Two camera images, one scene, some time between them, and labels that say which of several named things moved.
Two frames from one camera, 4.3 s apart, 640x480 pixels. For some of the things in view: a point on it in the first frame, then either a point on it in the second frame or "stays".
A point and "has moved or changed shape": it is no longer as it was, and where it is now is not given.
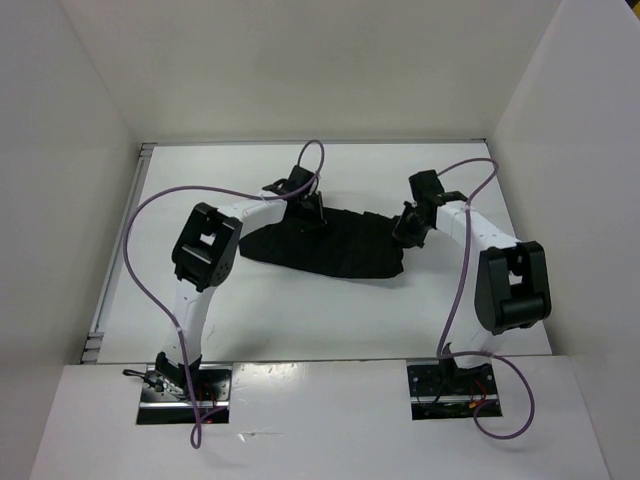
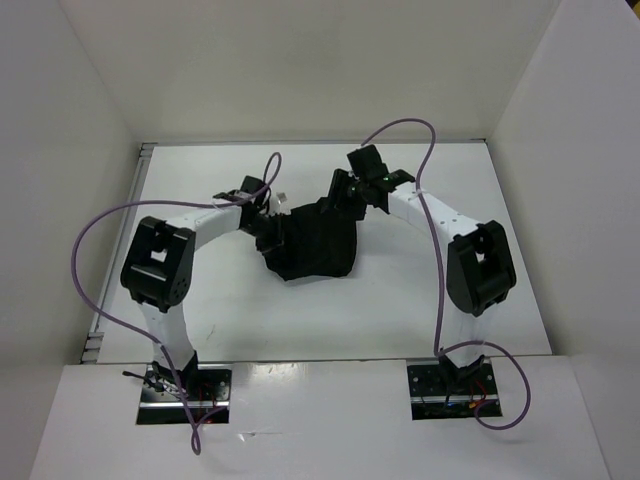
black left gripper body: [309, 215] to [253, 228]
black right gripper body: [409, 228] to [361, 184]
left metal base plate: [162, 406] stays
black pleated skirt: [349, 245] has moved or changed shape
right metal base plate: [440, 390] stays
